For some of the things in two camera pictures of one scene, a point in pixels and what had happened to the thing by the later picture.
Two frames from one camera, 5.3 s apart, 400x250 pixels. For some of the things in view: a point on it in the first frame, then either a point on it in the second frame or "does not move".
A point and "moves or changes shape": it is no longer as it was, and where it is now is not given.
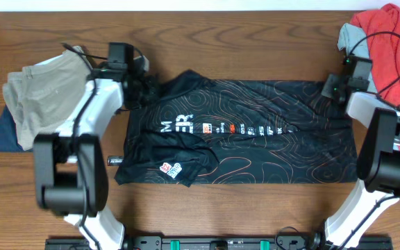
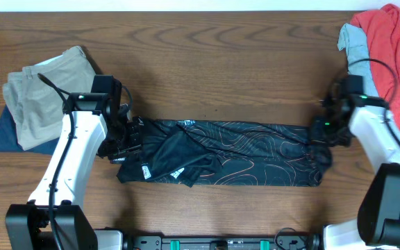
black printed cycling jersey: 205,126 moves or changes shape
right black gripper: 332,89 to 320,131
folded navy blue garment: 4,137 does not move
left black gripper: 139,92 to 132,135
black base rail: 219,243 does not move
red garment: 396,47 does not move
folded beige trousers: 44,94 does not move
